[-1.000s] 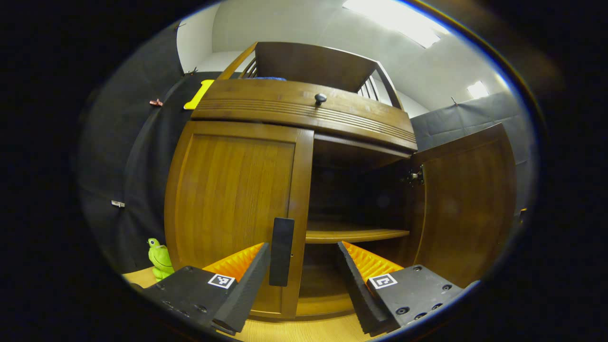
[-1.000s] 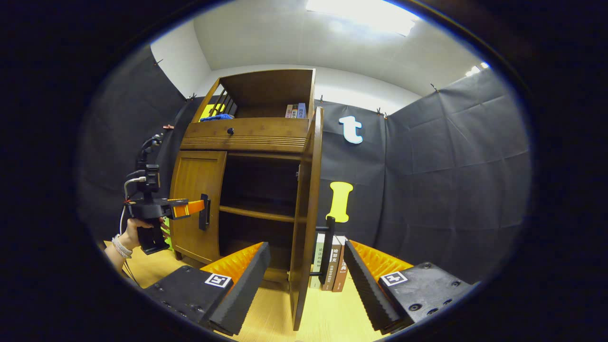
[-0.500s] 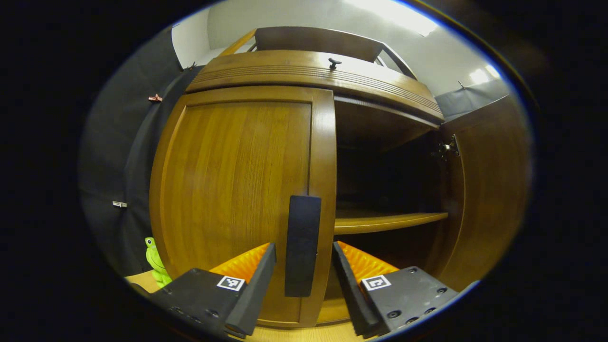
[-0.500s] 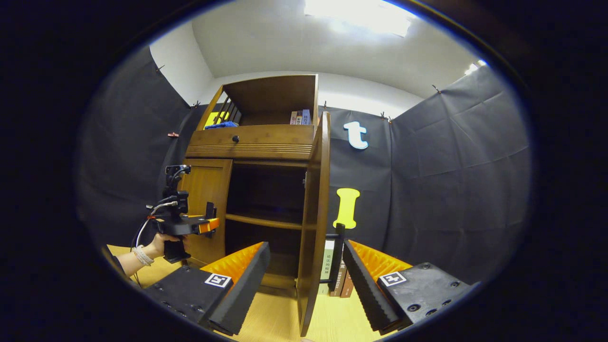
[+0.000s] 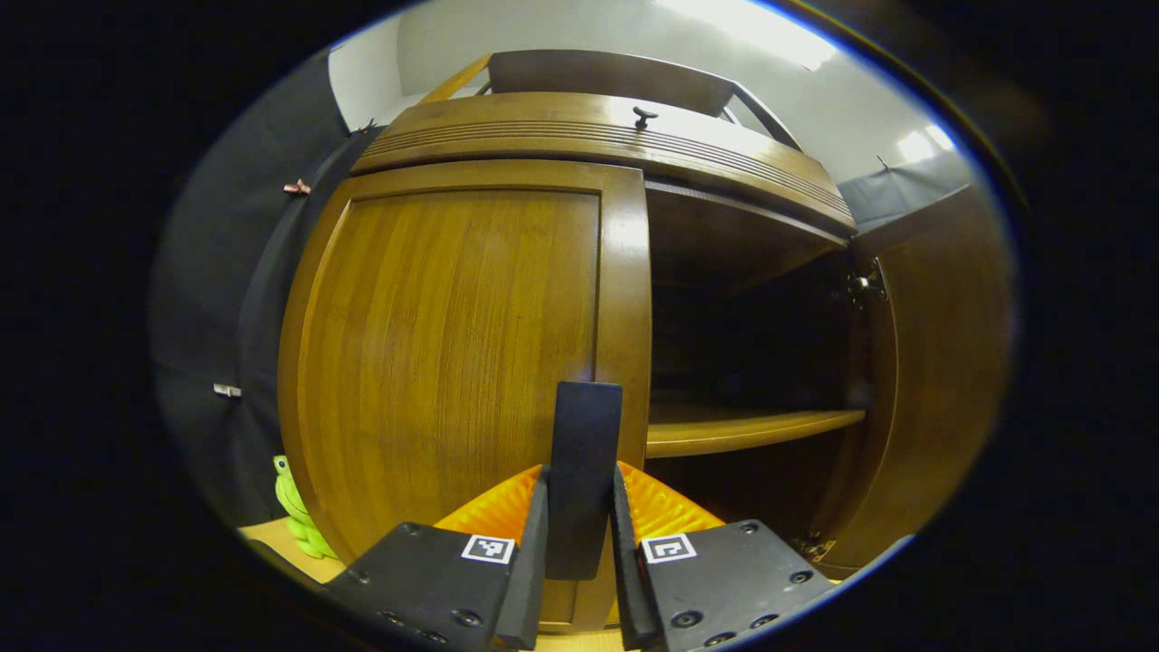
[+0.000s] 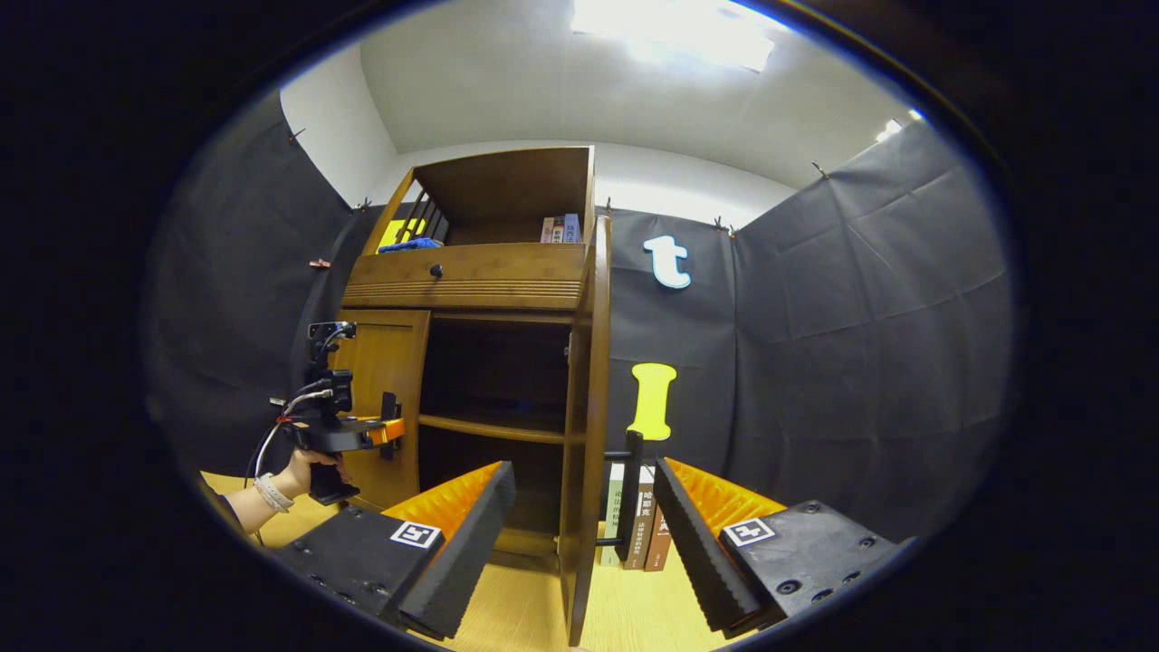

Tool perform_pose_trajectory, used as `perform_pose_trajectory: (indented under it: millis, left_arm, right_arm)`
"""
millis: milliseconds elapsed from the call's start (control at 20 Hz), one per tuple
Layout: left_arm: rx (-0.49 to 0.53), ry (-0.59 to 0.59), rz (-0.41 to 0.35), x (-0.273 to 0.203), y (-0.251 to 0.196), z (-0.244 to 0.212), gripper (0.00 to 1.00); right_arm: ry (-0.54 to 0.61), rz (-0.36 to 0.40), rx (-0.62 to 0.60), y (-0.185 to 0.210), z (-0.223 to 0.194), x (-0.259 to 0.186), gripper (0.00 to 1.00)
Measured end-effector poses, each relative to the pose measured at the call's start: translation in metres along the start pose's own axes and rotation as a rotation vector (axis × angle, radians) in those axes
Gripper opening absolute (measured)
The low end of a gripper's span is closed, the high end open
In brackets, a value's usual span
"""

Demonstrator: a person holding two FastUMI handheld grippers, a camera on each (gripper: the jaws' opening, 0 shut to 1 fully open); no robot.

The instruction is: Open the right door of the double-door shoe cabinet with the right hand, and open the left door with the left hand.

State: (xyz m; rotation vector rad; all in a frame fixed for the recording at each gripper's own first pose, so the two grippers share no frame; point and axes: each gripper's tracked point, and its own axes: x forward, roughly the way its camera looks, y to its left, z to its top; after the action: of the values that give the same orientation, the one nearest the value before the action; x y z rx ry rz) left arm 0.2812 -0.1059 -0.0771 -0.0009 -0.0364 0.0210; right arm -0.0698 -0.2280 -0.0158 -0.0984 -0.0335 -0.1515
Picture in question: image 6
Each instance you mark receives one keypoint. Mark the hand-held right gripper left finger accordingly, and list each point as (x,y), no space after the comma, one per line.
(471,543)

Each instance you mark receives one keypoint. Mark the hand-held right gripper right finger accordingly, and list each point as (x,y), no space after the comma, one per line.
(697,543)

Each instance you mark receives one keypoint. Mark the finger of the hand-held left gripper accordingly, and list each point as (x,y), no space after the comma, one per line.
(387,431)

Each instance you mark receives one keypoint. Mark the wooden cabinet door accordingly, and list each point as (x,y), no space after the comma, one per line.
(385,362)
(587,407)

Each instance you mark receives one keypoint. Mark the wooden double-door shoe cabinet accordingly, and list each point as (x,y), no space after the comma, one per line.
(489,281)

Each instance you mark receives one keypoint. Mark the wooden cabinet shelf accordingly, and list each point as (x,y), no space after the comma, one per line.
(493,427)

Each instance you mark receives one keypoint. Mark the dark spine book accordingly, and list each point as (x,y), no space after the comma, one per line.
(645,507)

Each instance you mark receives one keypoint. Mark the white wristband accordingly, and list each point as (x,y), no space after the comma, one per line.
(273,493)

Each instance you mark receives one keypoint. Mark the grey spine book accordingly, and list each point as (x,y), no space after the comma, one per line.
(613,507)

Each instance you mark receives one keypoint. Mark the blue cloth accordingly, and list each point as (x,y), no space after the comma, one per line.
(409,245)

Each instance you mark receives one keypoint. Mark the wooden drawer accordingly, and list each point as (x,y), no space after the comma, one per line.
(489,272)

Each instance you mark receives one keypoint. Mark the pink book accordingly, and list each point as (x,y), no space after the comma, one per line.
(547,230)

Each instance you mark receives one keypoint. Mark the black backdrop cloth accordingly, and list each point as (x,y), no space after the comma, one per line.
(860,344)

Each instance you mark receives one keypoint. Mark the dark red book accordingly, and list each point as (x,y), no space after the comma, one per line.
(558,229)

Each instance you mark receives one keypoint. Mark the small ceiling light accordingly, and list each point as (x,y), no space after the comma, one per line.
(896,127)

